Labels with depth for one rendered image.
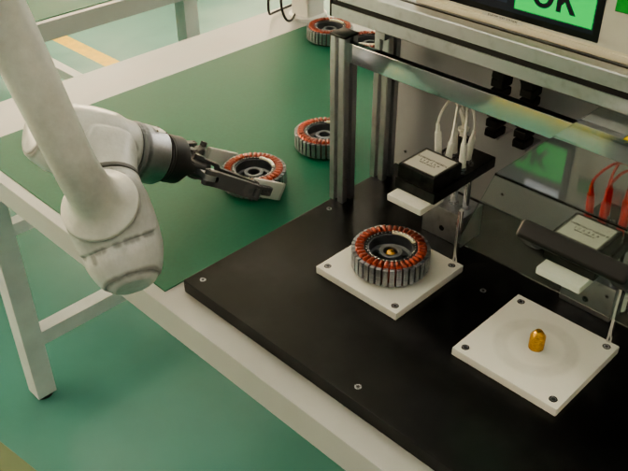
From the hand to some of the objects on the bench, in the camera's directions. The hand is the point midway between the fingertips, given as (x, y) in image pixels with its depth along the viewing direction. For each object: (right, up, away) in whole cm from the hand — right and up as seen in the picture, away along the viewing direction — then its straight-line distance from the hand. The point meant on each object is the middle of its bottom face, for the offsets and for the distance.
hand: (252, 175), depth 139 cm
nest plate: (+21, -16, -23) cm, 35 cm away
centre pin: (+38, -24, -37) cm, 59 cm away
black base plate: (+31, -22, -28) cm, 47 cm away
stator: (+12, +6, +12) cm, 19 cm away
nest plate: (+38, -26, -37) cm, 59 cm away
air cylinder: (+32, -10, -14) cm, 36 cm away
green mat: (0, +13, +22) cm, 26 cm away
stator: (0, -2, +1) cm, 2 cm away
